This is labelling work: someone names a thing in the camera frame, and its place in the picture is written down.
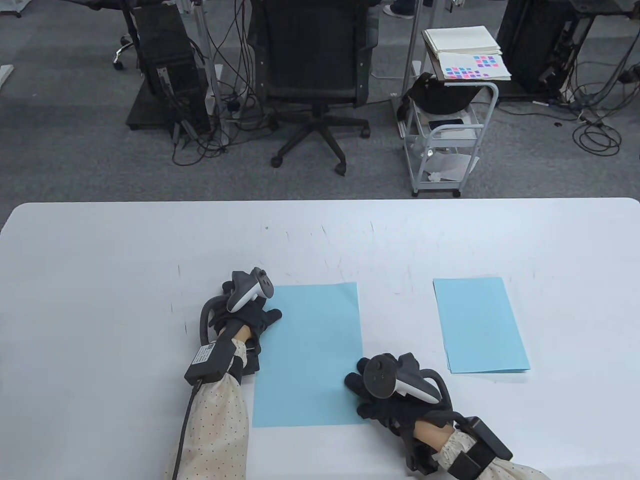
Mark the person's right hand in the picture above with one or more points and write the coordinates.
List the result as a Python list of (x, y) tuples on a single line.
[(395, 412)]

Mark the person's left hand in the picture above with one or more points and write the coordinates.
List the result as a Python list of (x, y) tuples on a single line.
[(255, 317)]

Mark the light blue paper sheet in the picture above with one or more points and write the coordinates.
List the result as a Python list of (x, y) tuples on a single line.
[(310, 360), (480, 325), (490, 372)]

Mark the person's left forearm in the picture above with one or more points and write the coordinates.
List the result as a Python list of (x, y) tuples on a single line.
[(215, 430)]

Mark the crumpled white paper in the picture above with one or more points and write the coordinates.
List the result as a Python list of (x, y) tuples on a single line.
[(452, 165)]

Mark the grey and white tracking controller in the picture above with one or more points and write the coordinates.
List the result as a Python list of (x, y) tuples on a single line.
[(380, 375), (245, 295)]

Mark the black glove sensor module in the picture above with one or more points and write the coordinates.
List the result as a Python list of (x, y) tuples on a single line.
[(252, 357), (420, 457)]

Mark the white rolling cart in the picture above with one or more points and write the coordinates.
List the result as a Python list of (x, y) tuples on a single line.
[(435, 188)]

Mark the black phone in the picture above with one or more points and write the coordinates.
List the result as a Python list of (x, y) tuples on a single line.
[(445, 123)]

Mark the black computer tower on stand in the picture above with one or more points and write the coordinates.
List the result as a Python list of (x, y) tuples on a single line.
[(165, 60)]

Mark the black mesh office chair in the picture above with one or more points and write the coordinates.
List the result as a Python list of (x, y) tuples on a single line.
[(312, 50)]

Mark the black bag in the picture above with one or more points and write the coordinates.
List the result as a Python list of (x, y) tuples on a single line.
[(440, 97)]

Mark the chrome chair base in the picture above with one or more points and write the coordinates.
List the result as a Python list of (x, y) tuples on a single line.
[(122, 50)]

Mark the white desk leg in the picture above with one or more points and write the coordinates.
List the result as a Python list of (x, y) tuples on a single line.
[(201, 22), (412, 50)]

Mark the sheet with coloured squares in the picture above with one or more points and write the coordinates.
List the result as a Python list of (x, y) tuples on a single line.
[(465, 73)]

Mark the white notebook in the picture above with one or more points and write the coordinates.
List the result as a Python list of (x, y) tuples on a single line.
[(462, 40)]

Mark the white desk foot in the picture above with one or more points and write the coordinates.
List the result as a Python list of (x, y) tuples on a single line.
[(4, 77)]

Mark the large black computer tower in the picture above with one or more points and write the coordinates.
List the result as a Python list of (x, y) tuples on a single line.
[(530, 45)]

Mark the black wrist camera box with label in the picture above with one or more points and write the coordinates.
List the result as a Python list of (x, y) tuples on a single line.
[(210, 362)]

